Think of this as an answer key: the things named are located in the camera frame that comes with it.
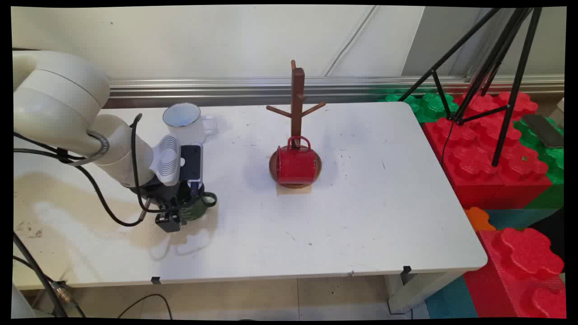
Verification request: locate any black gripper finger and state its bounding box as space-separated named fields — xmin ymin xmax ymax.
xmin=155 ymin=211 xmax=182 ymax=233

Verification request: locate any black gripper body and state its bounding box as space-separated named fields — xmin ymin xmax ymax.
xmin=131 ymin=178 xmax=203 ymax=216

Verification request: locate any red enamel mug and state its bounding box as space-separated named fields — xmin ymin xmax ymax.
xmin=276 ymin=135 xmax=317 ymax=186

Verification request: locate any dark green enamel mug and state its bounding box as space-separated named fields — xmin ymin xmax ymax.
xmin=178 ymin=183 xmax=218 ymax=222

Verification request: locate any white enamel mug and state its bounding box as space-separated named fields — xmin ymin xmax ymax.
xmin=163 ymin=102 xmax=218 ymax=146

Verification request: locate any brown wooden mug tree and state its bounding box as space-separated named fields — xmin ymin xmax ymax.
xmin=266 ymin=60 xmax=326 ymax=189

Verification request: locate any white table leg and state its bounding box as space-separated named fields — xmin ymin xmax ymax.
xmin=386 ymin=270 xmax=466 ymax=314

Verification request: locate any green foam block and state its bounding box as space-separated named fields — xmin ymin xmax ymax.
xmin=515 ymin=115 xmax=565 ymax=209
xmin=377 ymin=93 xmax=459 ymax=123

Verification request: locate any blue ribbed foam block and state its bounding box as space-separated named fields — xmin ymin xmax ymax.
xmin=424 ymin=275 xmax=479 ymax=319

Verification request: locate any large red foam block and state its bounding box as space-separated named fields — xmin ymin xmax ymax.
xmin=422 ymin=90 xmax=554 ymax=210

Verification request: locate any orange foam piece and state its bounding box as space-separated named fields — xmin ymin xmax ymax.
xmin=464 ymin=207 xmax=496 ymax=232

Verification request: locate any teal foam block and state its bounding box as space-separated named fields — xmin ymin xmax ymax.
xmin=485 ymin=208 xmax=563 ymax=231

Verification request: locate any black tripod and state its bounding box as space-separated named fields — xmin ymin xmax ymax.
xmin=397 ymin=7 xmax=542 ymax=167

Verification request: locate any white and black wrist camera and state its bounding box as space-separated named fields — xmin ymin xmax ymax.
xmin=151 ymin=135 xmax=204 ymax=186

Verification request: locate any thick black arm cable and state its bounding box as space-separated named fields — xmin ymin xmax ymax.
xmin=13 ymin=131 xmax=149 ymax=227

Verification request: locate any thin black camera cable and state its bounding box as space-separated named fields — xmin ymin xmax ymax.
xmin=130 ymin=113 xmax=156 ymax=213

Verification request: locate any thin black floor cable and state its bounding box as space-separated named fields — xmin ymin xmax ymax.
xmin=118 ymin=293 xmax=173 ymax=319

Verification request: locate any aluminium wall rail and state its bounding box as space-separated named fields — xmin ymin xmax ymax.
xmin=108 ymin=74 xmax=565 ymax=108

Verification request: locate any cable with metal connector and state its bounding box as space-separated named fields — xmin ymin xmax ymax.
xmin=13 ymin=255 xmax=86 ymax=319

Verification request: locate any thick black hanging cable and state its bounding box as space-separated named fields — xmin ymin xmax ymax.
xmin=13 ymin=232 xmax=68 ymax=319

